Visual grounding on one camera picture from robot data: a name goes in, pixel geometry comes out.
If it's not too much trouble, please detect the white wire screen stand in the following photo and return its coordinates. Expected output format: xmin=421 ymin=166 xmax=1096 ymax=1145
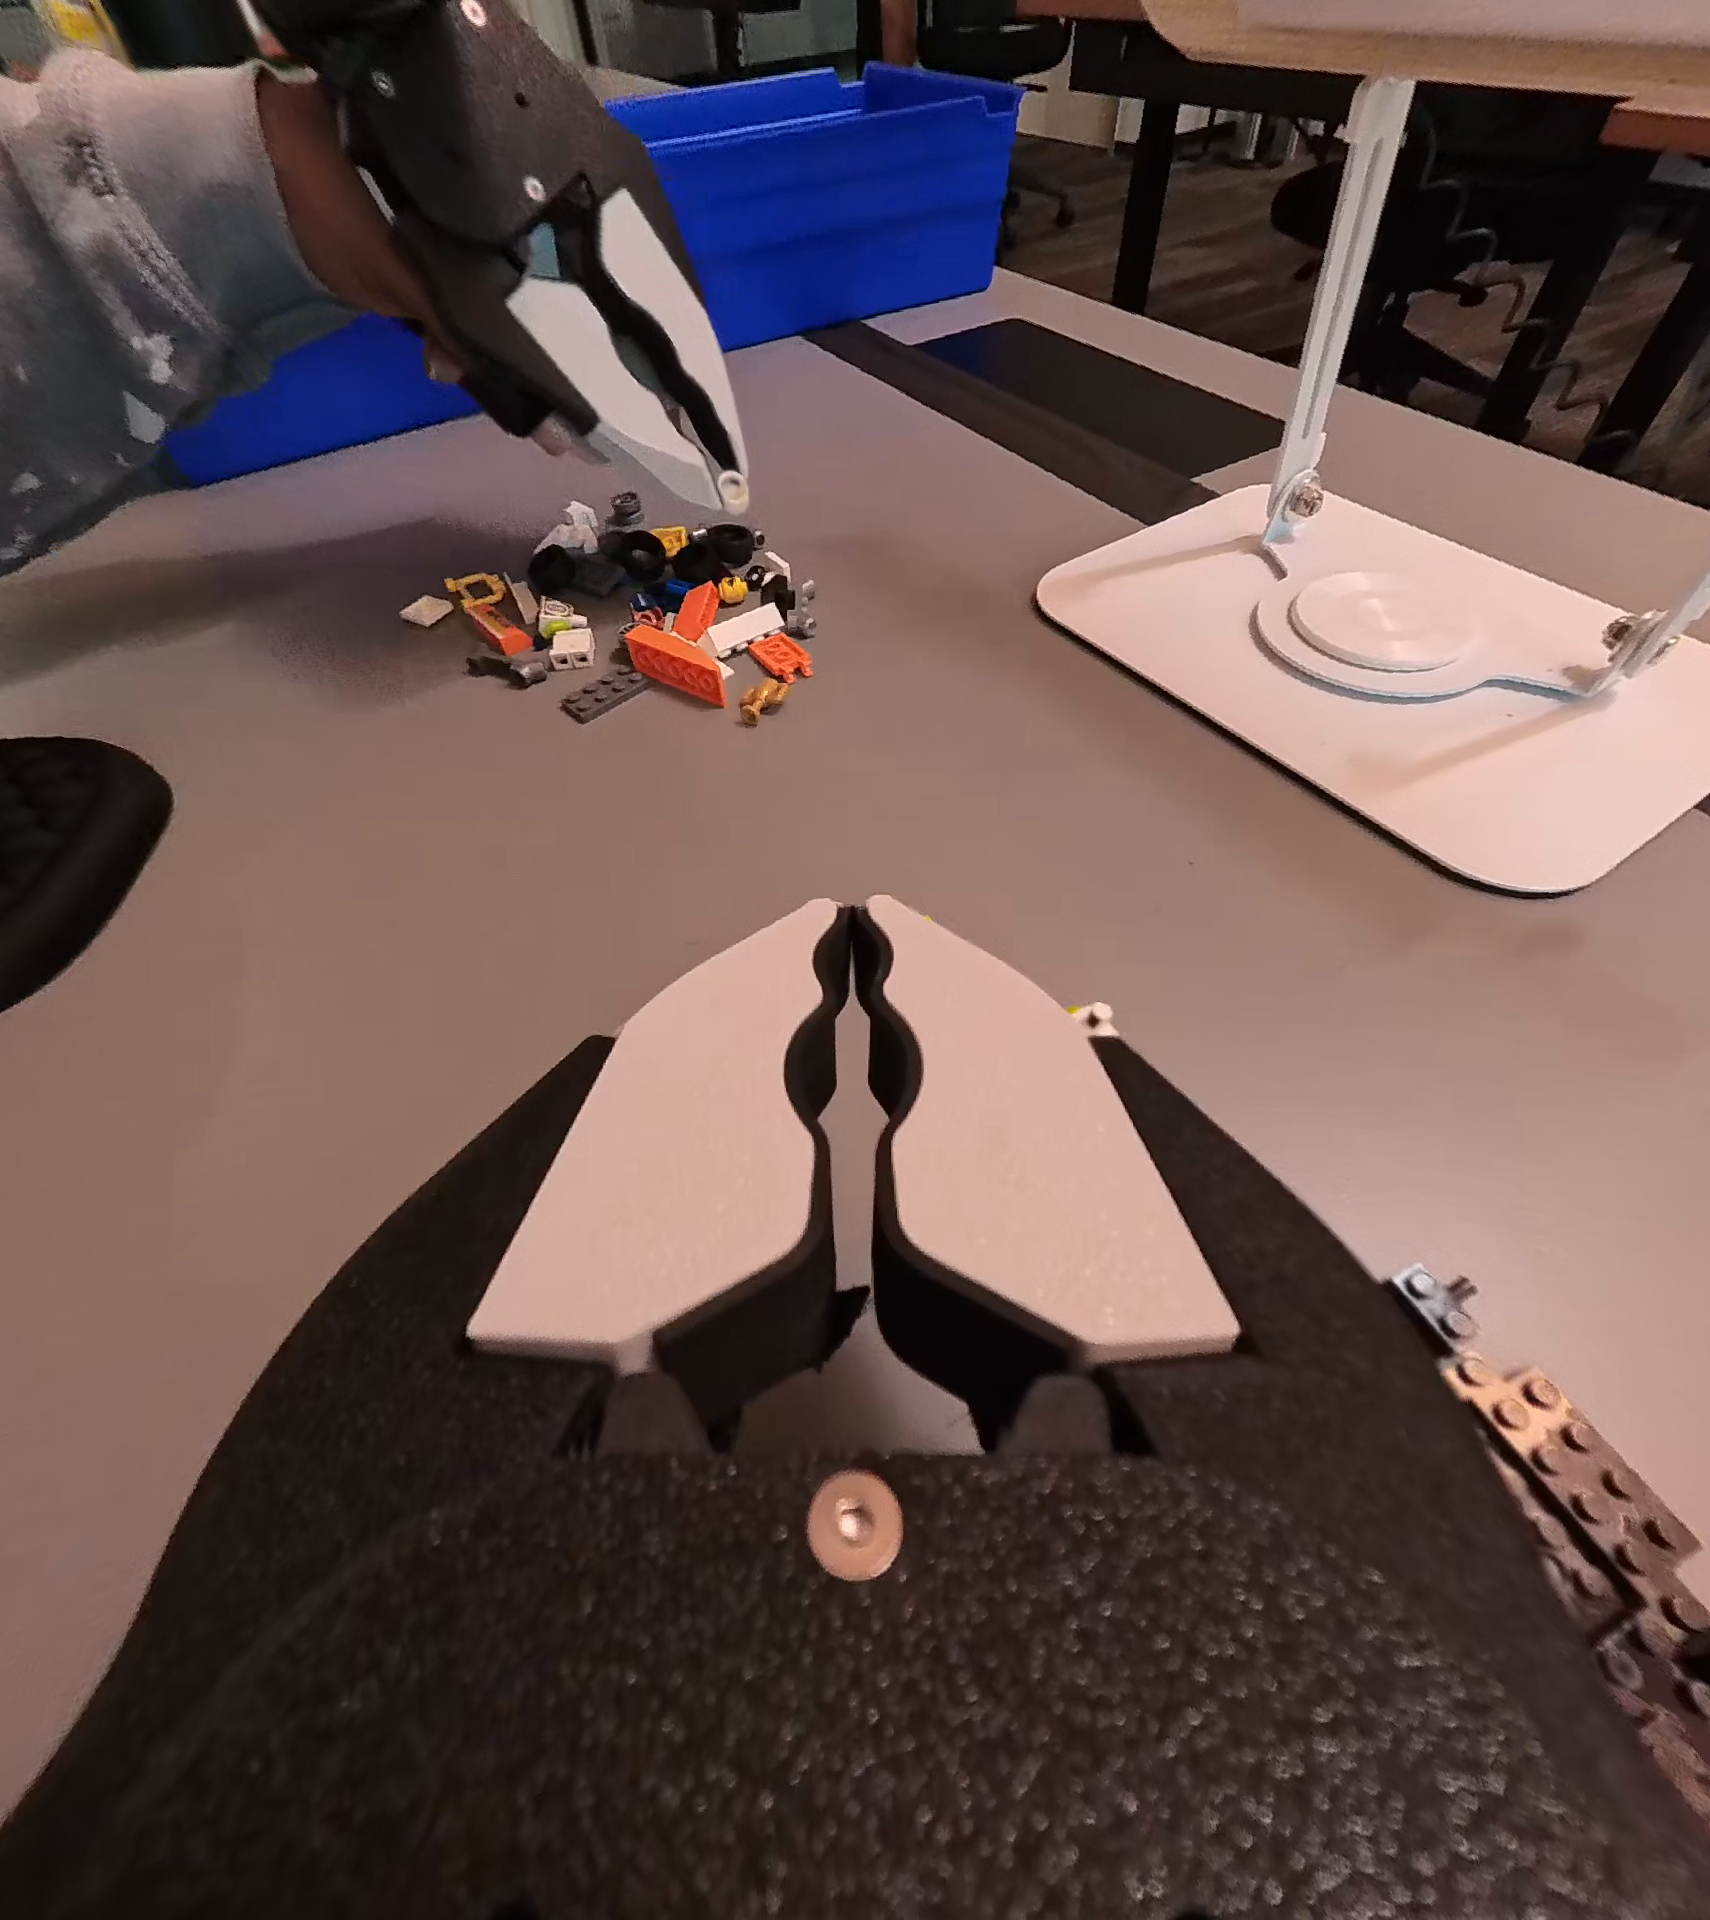
xmin=1036 ymin=76 xmax=1710 ymax=896

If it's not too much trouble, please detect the black textured oval pad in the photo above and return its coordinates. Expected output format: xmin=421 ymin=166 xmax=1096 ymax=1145
xmin=0 ymin=737 xmax=174 ymax=1053

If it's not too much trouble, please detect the black lego chassis piece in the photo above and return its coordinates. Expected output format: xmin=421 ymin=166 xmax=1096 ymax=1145
xmin=1440 ymin=1351 xmax=1710 ymax=1838

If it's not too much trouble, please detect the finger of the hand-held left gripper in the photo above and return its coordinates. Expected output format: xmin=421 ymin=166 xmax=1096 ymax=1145
xmin=509 ymin=270 xmax=739 ymax=513
xmin=588 ymin=184 xmax=757 ymax=507

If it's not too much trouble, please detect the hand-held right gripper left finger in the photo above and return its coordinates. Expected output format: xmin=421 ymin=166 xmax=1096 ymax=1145
xmin=466 ymin=894 xmax=853 ymax=1375

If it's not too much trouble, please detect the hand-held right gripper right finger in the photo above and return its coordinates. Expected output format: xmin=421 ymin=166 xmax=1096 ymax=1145
xmin=863 ymin=894 xmax=1249 ymax=1375

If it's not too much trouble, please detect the pile of lego pieces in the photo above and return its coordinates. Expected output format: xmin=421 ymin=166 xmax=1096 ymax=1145
xmin=400 ymin=497 xmax=823 ymax=732

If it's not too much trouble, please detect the person's left hand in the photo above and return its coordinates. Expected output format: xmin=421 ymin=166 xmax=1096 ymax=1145
xmin=269 ymin=85 xmax=468 ymax=379

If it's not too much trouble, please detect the person's left forearm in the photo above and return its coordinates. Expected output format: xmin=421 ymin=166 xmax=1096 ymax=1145
xmin=0 ymin=46 xmax=354 ymax=619

